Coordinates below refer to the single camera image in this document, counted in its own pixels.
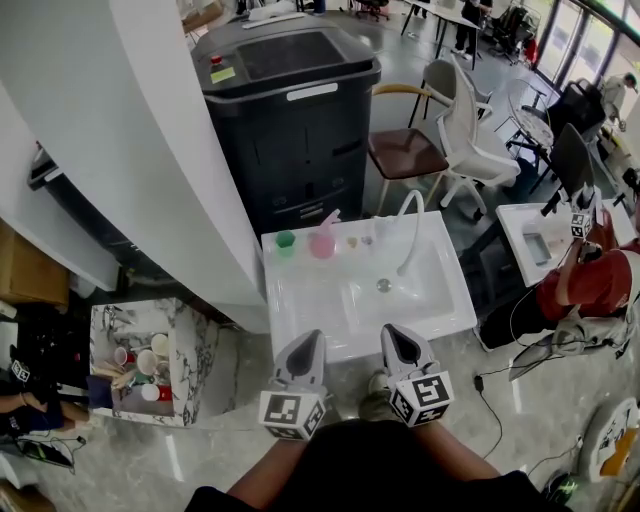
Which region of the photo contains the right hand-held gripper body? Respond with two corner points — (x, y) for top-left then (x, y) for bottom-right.
(388, 363), (454, 429)

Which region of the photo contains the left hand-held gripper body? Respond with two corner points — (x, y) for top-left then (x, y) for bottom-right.
(258, 370), (329, 442)

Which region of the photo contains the pink spray bottle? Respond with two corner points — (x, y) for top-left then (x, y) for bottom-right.
(306, 208), (342, 261)

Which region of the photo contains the person's left forearm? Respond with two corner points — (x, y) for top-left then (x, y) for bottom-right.
(225, 433), (312, 502)

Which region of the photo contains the person's right forearm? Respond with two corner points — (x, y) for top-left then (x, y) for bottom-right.
(413, 418), (502, 482)

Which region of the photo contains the person's olive shoe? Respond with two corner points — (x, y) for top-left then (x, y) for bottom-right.
(357, 369), (402, 422)

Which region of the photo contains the white sink basin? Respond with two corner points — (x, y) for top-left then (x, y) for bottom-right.
(260, 209), (479, 365)
(495, 198), (637, 289)

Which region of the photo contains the person's black shirt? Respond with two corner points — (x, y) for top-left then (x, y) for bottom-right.
(183, 418), (572, 512)

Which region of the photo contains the marble pattern box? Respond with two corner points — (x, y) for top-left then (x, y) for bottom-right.
(88, 297), (222, 429)

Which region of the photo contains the green cup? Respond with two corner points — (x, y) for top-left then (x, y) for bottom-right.
(274, 230), (298, 258)

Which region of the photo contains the white curved faucet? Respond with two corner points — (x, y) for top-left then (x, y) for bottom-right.
(396, 189), (427, 277)

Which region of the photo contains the pile of cups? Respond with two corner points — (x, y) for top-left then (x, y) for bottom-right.
(92, 332), (175, 404)

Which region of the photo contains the brown seat wooden chair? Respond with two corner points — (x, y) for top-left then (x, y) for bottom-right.
(366, 82), (451, 217)

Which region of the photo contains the white printed bag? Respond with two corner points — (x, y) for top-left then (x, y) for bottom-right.
(578, 396), (640, 485)

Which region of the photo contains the white office chair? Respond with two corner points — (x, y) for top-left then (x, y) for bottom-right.
(421, 53), (522, 222)

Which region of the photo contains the large black machine cabinet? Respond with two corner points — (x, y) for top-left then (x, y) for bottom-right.
(189, 16), (383, 242)

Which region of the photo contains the black low cabinet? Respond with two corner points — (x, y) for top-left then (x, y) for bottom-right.
(26, 143), (169, 282)

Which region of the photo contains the black office chair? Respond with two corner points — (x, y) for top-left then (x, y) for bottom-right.
(528, 121), (597, 212)

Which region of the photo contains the round glass table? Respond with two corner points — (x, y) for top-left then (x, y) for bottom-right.
(505, 78), (557, 154)

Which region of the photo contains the long white table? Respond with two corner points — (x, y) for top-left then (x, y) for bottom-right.
(399, 0), (484, 49)

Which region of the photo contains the black floor cable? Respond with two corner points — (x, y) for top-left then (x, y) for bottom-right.
(471, 371), (505, 460)

